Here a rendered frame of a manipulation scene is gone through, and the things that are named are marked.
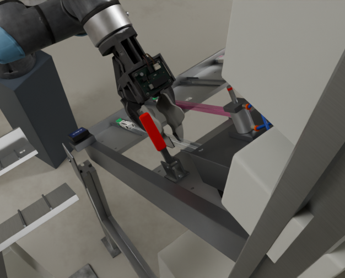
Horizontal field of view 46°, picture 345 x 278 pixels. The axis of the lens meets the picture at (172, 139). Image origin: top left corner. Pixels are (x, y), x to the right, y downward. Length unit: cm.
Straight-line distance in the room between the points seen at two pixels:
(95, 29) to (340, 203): 57
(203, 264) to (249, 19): 83
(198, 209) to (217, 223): 5
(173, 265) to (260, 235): 73
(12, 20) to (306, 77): 66
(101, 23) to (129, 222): 112
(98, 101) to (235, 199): 175
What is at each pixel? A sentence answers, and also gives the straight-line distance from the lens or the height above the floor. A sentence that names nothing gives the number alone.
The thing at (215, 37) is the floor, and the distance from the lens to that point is 225.
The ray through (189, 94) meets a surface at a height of 80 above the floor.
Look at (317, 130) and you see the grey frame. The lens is 16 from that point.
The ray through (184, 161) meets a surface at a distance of 66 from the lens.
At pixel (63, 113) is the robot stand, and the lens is 166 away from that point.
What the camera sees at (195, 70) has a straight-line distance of 112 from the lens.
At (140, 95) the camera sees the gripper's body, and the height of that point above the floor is 106.
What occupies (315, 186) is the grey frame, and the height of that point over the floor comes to 141.
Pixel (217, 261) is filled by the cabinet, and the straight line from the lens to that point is 99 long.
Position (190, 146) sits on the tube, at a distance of 66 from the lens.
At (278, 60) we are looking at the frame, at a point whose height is 143.
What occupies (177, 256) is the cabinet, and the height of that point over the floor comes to 62.
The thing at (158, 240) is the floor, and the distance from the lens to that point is 165.
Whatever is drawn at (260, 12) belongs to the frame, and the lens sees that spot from 19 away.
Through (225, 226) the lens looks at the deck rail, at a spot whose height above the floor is 115.
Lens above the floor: 158
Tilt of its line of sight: 59 degrees down
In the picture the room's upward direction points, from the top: straight up
